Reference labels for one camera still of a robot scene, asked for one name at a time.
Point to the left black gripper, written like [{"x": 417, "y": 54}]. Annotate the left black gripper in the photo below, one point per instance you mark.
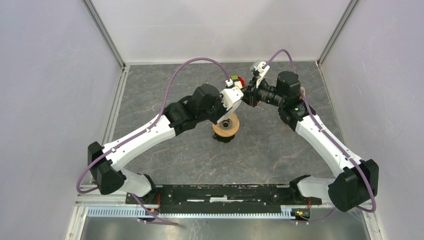
[{"x": 223, "y": 110}]

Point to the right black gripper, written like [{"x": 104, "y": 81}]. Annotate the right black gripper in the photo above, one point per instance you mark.
[{"x": 251, "y": 92}]

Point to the clear glass dripper cone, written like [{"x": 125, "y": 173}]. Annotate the clear glass dripper cone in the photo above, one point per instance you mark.
[{"x": 230, "y": 124}]

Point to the round wooden dripper holder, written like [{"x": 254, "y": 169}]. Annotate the round wooden dripper holder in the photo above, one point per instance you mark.
[{"x": 222, "y": 132}]

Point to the black coffee server base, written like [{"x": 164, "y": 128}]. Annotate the black coffee server base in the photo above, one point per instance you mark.
[{"x": 223, "y": 139}]

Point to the white paper coffee filter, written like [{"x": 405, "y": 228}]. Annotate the white paper coffee filter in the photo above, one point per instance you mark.
[{"x": 230, "y": 111}]

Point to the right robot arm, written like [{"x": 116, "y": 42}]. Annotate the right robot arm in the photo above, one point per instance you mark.
[{"x": 355, "y": 182}]

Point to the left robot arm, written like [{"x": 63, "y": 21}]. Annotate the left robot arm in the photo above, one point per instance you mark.
[{"x": 107, "y": 163}]

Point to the white stacked block tower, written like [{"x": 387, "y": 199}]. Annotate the white stacked block tower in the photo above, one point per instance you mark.
[{"x": 235, "y": 78}]

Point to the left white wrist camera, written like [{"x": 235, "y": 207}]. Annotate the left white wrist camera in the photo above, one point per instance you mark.
[{"x": 231, "y": 98}]

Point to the white toothed cable rail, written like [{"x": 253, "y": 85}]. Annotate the white toothed cable rail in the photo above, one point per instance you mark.
[{"x": 140, "y": 213}]

